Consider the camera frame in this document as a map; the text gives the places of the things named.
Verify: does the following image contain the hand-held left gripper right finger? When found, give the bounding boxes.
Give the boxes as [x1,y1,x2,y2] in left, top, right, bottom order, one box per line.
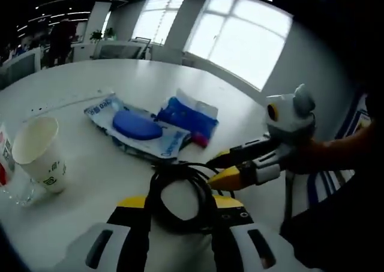
[211,195,301,272]

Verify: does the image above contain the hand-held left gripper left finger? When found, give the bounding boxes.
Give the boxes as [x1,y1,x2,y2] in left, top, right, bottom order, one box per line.
[64,195,152,272]

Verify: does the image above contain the black cable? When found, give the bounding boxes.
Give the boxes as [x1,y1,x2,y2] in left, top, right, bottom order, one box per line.
[148,162,238,234]

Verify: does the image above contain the blue pink tissue pack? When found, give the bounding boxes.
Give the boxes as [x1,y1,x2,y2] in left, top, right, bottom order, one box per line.
[155,88,220,148]

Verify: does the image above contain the wet wipes pack blue lid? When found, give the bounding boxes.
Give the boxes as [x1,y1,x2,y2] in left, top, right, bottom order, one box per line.
[83,93,193,160]

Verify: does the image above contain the white paper cup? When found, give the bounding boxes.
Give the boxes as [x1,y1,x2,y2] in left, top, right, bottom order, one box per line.
[11,115,67,194]

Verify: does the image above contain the clear plastic bottle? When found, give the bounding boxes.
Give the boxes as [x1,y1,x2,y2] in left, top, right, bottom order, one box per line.
[0,121,34,207]

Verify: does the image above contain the person's right hand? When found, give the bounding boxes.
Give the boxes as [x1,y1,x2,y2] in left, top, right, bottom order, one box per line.
[280,139,328,177]

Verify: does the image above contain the person's black shirt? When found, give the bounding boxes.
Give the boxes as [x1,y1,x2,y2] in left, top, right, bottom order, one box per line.
[280,163,384,272]

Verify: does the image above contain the large window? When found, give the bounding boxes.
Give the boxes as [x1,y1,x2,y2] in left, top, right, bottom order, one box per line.
[185,0,293,91]

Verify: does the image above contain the black framed chair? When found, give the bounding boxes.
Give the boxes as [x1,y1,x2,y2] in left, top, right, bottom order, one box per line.
[131,36,152,59]

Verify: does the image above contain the narrow window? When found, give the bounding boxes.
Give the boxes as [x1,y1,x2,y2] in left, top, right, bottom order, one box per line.
[131,0,187,43]

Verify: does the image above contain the white office chair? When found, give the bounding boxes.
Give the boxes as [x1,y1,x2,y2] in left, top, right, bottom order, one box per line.
[92,40,148,61]
[0,48,43,86]

